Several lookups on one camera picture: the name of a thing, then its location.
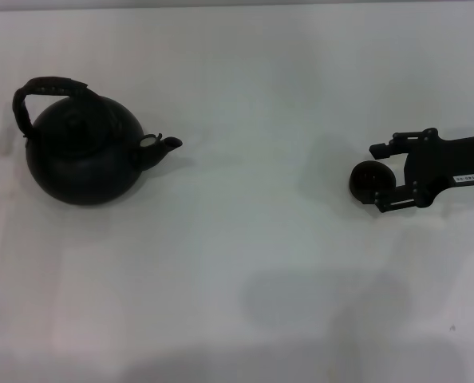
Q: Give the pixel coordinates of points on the small dark teacup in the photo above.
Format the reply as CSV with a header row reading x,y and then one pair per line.
x,y
366,181

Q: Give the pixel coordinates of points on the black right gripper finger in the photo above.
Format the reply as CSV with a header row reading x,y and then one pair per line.
x,y
398,143
396,198

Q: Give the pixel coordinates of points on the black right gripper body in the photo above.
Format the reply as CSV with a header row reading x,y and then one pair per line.
x,y
444,159

